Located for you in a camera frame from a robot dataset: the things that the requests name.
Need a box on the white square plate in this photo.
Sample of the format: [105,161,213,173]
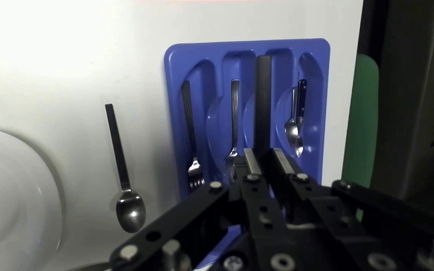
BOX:
[0,131,64,271]

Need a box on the black handled spoon on table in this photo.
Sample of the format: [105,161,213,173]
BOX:
[105,103,147,233]

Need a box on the blue cutlery tray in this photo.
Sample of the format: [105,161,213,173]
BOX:
[165,39,331,197]

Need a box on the fork in tray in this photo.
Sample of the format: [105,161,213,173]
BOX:
[181,81,205,189]

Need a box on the small spoon in tray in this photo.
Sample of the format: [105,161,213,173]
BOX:
[285,79,308,156]

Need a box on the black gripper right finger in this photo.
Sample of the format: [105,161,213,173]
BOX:
[272,147,311,186]

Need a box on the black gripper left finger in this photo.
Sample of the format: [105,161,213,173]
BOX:
[237,147,263,185]

